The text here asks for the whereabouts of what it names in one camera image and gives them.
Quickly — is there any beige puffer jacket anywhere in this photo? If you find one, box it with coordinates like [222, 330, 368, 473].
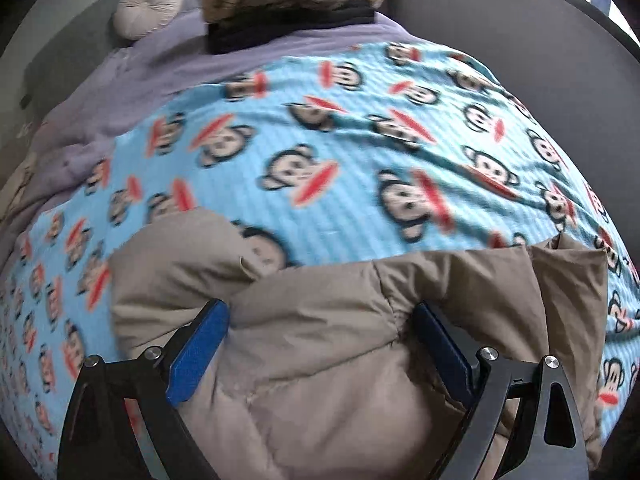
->
[108, 209, 608, 479]

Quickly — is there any purple duvet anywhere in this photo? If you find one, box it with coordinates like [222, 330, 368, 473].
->
[1, 12, 416, 260]

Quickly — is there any blue monkey print blanket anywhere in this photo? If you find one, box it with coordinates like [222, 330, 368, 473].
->
[1, 42, 639, 479]

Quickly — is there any grey padded headboard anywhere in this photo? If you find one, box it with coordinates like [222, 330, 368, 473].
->
[1, 0, 200, 177]

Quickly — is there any black folded garment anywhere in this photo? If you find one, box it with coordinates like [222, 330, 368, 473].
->
[206, 0, 375, 55]

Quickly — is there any round white cushion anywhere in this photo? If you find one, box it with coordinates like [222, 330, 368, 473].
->
[113, 0, 183, 41]

